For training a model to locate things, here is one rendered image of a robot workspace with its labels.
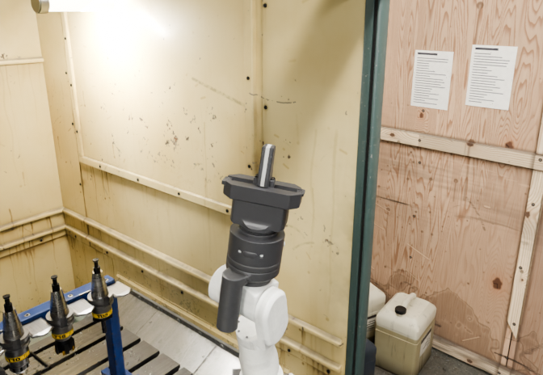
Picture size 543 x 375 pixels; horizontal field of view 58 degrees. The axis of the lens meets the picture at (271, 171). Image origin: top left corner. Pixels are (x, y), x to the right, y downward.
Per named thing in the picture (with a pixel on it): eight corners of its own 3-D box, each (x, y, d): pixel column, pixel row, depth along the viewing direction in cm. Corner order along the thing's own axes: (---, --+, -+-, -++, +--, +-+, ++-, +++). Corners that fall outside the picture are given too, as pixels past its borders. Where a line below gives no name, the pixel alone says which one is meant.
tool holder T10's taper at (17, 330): (22, 326, 116) (17, 301, 114) (26, 335, 113) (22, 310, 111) (1, 334, 113) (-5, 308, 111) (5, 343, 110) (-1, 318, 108)
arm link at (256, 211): (300, 202, 71) (288, 275, 74) (308, 181, 80) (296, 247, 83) (216, 186, 72) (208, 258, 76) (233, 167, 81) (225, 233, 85)
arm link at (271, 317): (287, 283, 79) (292, 334, 87) (242, 263, 84) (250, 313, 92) (263, 311, 75) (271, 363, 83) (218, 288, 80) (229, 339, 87)
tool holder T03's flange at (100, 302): (105, 293, 134) (103, 285, 133) (118, 301, 130) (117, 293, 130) (83, 304, 129) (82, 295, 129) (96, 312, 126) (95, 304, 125)
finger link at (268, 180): (271, 143, 75) (266, 181, 77) (267, 148, 72) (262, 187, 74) (281, 145, 75) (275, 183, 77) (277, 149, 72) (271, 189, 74)
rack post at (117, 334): (136, 378, 145) (126, 290, 136) (119, 389, 142) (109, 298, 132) (115, 364, 152) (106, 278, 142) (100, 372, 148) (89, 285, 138)
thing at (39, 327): (56, 330, 117) (56, 327, 117) (34, 341, 113) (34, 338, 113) (42, 319, 122) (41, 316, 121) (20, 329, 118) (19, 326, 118)
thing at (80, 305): (98, 309, 125) (98, 307, 125) (78, 319, 121) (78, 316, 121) (83, 300, 130) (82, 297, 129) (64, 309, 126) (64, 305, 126)
